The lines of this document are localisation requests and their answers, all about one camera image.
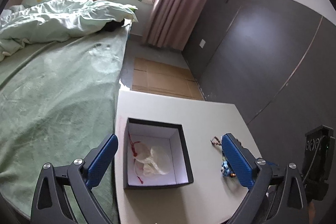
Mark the white drawstring pouch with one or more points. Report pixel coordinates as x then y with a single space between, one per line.
151 161

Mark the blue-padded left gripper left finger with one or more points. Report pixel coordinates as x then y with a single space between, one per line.
50 201

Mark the flattened cardboard on floor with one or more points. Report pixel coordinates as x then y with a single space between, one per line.
164 79

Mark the black square jewelry box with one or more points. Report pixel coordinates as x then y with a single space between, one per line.
152 133

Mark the white wall socket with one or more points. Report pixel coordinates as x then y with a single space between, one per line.
202 43

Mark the light green crumpled duvet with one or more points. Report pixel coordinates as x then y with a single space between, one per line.
43 21

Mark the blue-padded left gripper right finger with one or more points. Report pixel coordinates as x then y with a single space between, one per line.
275 193

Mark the green bed blanket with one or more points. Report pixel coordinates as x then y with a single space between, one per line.
58 101

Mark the dark grey wardrobe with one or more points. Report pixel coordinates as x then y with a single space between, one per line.
273 59

